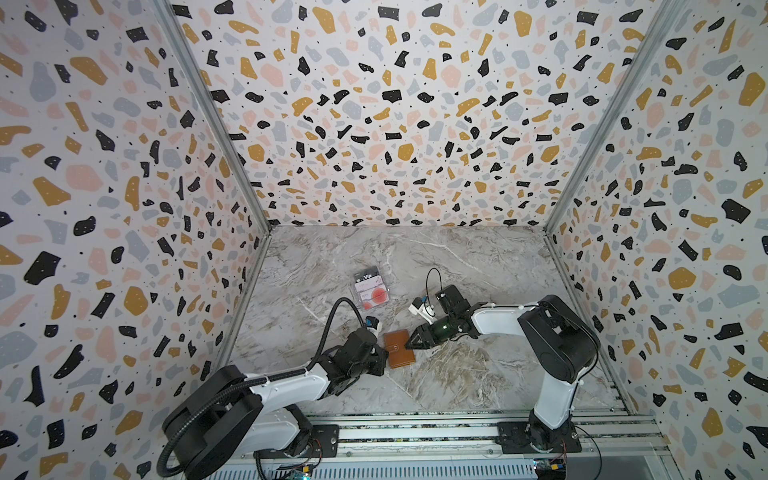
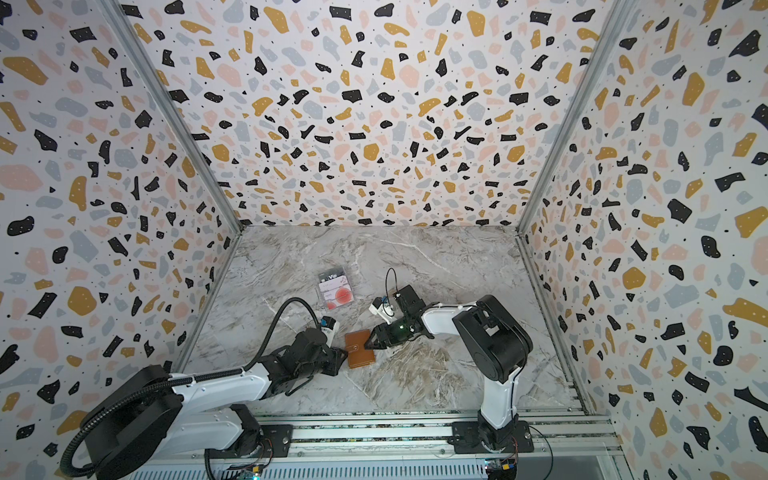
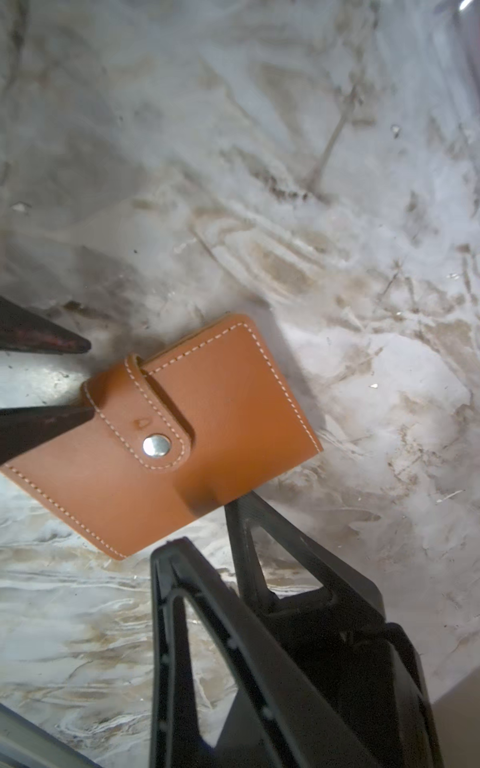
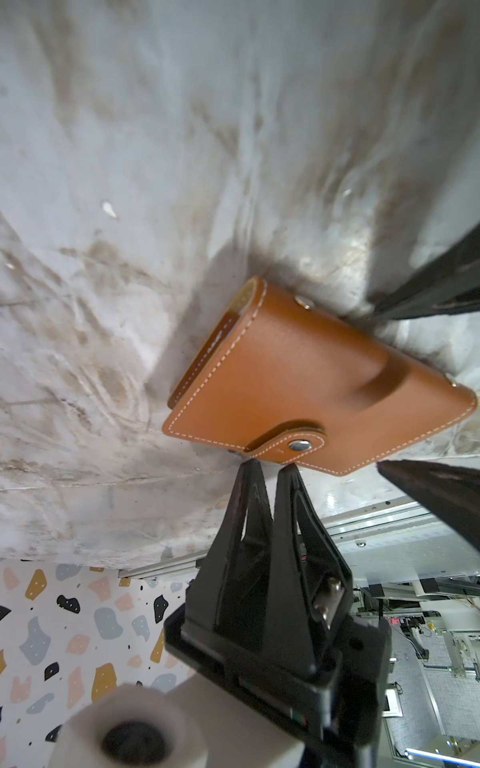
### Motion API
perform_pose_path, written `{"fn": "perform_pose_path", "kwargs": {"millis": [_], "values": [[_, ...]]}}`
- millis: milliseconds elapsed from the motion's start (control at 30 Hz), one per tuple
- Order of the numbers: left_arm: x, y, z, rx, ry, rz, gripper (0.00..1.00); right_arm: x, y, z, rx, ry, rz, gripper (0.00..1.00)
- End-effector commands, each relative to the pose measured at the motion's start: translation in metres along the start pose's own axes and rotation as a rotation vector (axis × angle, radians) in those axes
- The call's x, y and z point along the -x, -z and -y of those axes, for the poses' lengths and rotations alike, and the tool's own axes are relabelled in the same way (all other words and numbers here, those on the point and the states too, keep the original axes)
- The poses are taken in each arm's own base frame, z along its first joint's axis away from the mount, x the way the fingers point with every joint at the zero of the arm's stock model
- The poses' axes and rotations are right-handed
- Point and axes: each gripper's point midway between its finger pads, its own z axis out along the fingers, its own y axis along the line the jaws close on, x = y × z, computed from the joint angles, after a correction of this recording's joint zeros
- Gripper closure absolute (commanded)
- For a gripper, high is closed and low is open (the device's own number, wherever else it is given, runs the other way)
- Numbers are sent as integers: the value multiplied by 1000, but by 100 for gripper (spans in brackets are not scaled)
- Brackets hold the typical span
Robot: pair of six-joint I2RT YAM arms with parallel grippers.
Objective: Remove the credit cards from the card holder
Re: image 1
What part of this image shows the brown leather card holder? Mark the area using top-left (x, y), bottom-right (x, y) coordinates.
top-left (383, 329), bottom-right (416, 369)

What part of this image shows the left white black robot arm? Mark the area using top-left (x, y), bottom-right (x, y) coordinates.
top-left (156, 327), bottom-right (388, 479)

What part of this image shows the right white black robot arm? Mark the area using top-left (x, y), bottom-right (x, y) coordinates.
top-left (405, 285), bottom-right (600, 453)

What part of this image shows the clear plastic card box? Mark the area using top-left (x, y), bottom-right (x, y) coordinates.
top-left (353, 266), bottom-right (389, 310)

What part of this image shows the white ventilation grille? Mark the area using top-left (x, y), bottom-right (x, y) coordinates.
top-left (209, 460), bottom-right (538, 480)

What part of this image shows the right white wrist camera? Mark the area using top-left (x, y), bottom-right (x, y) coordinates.
top-left (408, 297), bottom-right (436, 323)

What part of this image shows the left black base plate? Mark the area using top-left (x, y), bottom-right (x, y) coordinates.
top-left (282, 424), bottom-right (340, 459)

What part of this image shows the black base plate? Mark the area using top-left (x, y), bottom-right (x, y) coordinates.
top-left (282, 424), bottom-right (340, 459)
top-left (495, 418), bottom-right (582, 454)

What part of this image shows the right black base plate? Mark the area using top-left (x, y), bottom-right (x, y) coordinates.
top-left (495, 418), bottom-right (582, 454)

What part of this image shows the aluminium mounting rail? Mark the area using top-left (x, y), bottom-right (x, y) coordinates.
top-left (307, 409), bottom-right (670, 461)

